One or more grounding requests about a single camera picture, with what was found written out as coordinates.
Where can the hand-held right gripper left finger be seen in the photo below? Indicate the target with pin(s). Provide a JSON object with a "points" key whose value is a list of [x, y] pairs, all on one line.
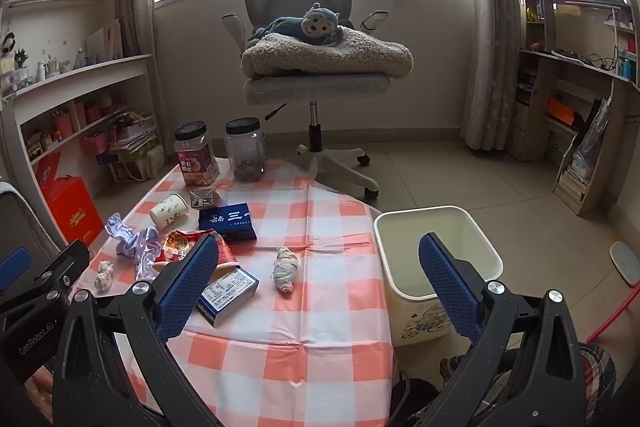
{"points": [[187, 287]]}

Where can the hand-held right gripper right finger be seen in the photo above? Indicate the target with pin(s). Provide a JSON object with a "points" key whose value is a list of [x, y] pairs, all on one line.
{"points": [[447, 287]]}

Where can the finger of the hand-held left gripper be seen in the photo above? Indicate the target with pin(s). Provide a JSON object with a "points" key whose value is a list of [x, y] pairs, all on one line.
{"points": [[55, 279], [12, 267]]}

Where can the red snack wrapper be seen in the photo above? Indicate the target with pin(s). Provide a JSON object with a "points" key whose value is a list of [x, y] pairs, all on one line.
{"points": [[182, 247]]}

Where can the white and blue box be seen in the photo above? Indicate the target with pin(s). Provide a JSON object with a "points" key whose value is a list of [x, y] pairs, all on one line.
{"points": [[232, 289]]}

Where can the cream plastic waste bin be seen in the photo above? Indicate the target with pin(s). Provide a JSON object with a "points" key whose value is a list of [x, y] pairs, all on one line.
{"points": [[400, 257]]}

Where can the silver purple wrapper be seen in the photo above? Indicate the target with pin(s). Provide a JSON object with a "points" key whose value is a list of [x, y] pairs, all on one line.
{"points": [[137, 244]]}

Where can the dark blue box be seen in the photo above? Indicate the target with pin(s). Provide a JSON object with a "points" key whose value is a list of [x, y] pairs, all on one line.
{"points": [[227, 222]]}

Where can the white tissue ball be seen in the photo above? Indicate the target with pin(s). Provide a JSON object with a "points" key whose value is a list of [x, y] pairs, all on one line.
{"points": [[105, 277], [285, 269]]}

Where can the white paper cup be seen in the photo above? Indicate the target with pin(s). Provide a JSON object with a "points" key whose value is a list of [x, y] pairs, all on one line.
{"points": [[167, 211]]}

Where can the red gift box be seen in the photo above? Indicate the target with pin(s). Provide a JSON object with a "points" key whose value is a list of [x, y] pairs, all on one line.
{"points": [[70, 202]]}

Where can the small drink carton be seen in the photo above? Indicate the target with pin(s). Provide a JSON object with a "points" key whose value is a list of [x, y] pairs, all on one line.
{"points": [[205, 198]]}

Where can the labelled plastic snack jar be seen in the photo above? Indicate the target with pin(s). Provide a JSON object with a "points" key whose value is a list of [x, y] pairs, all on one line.
{"points": [[196, 159]]}

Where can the orange checkered tablecloth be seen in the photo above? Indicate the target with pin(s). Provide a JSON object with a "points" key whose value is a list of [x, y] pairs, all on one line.
{"points": [[325, 232]]}

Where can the white basket of papers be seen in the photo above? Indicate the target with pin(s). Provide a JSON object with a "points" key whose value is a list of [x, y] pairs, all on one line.
{"points": [[137, 152]]}

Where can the clear plastic jar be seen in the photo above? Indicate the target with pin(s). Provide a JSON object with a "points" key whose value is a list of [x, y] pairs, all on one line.
{"points": [[245, 152]]}

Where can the red plastic stool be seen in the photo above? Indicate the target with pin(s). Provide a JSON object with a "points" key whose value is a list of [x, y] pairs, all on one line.
{"points": [[617, 312]]}

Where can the silver plastic bag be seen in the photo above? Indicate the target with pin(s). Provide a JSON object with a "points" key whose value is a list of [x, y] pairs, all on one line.
{"points": [[592, 142]]}

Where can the orange flat box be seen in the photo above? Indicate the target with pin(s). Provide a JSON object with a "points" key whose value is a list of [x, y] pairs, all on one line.
{"points": [[560, 111]]}

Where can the grey office chair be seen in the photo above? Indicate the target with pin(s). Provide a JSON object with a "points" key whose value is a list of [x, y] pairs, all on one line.
{"points": [[315, 89]]}

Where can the wooden desk shelf unit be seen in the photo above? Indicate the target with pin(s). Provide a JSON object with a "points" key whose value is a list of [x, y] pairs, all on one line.
{"points": [[570, 67]]}

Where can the beige curtain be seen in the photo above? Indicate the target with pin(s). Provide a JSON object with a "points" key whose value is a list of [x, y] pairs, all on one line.
{"points": [[490, 32], [137, 7]]}

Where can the beige fleece blanket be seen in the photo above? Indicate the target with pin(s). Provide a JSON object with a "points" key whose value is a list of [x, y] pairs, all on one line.
{"points": [[325, 54]]}

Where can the blue bottle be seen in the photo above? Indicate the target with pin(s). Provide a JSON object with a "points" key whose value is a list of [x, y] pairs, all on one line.
{"points": [[627, 64]]}

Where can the blue monkey plush toy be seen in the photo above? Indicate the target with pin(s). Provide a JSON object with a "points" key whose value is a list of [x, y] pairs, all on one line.
{"points": [[315, 24]]}

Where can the white wall bookshelf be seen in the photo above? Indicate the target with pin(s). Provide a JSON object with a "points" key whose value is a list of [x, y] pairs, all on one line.
{"points": [[85, 74]]}

